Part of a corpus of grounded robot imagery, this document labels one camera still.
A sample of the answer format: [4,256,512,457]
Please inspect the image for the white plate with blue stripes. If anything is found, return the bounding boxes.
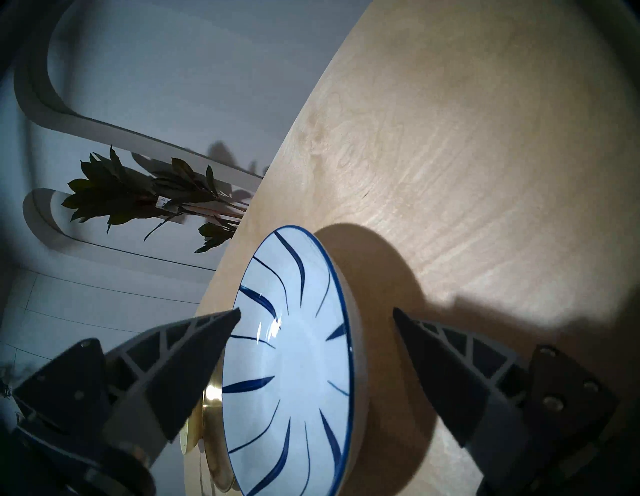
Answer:
[221,225,371,496]

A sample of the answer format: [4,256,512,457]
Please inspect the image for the gold metal plate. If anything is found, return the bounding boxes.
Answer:
[200,382,237,493]

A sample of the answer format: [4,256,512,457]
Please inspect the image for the tall green leafy plant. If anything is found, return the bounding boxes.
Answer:
[61,146,251,254]

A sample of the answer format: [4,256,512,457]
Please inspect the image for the yellow floral ceramic plate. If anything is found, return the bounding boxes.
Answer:
[179,414,202,457]

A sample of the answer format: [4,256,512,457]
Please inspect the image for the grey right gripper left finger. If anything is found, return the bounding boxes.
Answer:
[12,308,242,468]

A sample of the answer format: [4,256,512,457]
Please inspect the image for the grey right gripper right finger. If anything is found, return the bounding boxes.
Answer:
[393,308,619,484]

